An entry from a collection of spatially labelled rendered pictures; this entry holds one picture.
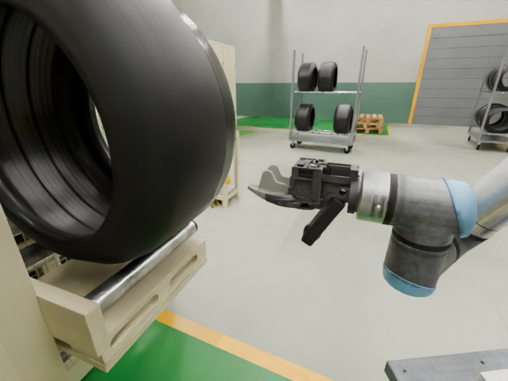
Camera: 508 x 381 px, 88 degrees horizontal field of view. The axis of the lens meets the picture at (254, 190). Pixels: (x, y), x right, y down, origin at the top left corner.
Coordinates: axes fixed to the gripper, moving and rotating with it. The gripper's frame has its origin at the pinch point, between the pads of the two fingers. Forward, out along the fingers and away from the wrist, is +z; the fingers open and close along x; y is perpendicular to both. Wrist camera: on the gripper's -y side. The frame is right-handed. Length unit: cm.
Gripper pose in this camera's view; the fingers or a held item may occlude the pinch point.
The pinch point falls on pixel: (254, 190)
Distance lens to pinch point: 54.9
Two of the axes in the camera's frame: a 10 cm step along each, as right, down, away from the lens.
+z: -9.3, -1.4, 3.4
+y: 0.0, -9.3, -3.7
